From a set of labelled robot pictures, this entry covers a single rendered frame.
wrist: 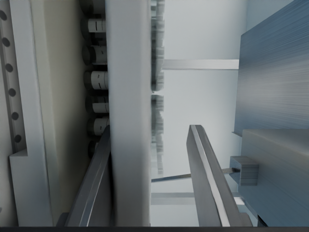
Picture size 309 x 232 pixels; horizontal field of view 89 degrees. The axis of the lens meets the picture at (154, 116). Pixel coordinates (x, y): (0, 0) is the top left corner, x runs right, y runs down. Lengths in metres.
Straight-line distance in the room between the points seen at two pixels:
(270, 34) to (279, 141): 0.43
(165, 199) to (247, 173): 1.09
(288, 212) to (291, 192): 0.02
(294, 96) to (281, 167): 0.30
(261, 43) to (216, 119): 3.12
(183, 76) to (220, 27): 1.22
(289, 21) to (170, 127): 3.08
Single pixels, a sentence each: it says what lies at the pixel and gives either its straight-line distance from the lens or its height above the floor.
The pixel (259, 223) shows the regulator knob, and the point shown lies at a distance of 0.28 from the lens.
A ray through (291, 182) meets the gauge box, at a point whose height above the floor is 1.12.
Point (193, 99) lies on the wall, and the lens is 3.49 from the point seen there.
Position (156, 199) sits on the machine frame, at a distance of 1.30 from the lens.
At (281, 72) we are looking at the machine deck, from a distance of 0.54.
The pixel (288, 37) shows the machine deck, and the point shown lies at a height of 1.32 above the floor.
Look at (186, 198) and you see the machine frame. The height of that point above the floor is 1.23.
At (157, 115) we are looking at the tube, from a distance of 0.15.
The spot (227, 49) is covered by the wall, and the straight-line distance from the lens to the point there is 3.85.
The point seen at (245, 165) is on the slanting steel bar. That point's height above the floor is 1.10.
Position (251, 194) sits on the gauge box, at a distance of 0.28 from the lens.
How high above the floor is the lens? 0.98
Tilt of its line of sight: 1 degrees up
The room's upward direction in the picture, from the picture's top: 90 degrees clockwise
